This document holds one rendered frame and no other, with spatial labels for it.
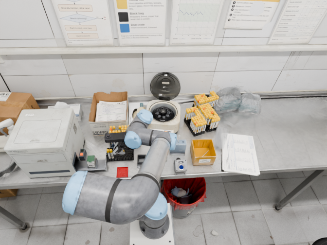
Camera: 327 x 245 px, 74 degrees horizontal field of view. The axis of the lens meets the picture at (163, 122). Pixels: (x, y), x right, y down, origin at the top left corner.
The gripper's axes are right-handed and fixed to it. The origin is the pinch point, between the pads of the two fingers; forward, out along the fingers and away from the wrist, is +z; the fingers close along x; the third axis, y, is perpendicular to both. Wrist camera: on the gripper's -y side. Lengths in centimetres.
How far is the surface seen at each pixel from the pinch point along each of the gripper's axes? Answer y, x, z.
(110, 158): 3.5, 4.7, 14.4
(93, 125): -10.2, 25.1, 12.1
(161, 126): 28.6, 23.5, -8.1
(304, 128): 126, 24, -53
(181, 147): 40.0, 7.3, -11.8
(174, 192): 77, 9, 50
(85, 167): -8.9, -1.4, 19.8
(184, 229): 95, -16, 66
